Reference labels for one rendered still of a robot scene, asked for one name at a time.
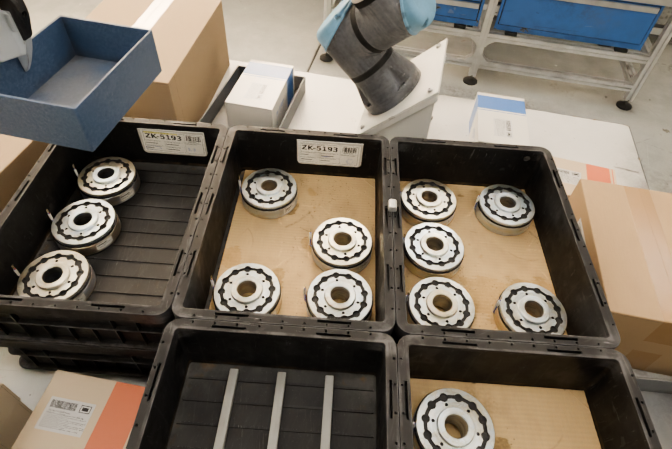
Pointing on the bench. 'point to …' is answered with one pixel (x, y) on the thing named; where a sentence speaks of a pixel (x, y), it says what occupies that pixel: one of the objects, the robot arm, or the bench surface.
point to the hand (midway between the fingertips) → (23, 59)
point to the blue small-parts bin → (77, 82)
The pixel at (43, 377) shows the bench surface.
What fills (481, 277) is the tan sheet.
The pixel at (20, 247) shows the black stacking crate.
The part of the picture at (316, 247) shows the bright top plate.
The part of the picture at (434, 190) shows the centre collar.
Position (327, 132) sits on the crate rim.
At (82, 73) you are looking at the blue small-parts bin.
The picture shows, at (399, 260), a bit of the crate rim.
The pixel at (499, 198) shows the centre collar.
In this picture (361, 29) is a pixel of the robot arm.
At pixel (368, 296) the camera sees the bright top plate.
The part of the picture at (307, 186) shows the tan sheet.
